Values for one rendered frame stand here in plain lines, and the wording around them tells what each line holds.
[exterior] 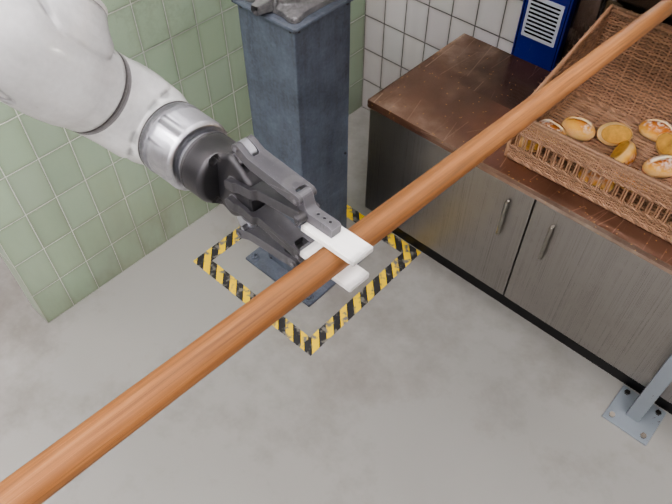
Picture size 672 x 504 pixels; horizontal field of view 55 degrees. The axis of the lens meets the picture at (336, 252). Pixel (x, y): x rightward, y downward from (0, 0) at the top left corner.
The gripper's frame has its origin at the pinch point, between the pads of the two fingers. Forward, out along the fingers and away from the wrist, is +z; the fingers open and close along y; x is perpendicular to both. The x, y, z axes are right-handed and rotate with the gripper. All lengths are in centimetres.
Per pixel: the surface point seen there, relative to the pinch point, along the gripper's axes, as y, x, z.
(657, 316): 82, -107, 27
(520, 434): 124, -79, 15
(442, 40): 67, -161, -85
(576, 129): 56, -129, -18
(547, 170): 60, -111, -16
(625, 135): 55, -135, -6
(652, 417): 120, -110, 41
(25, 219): 88, -12, -124
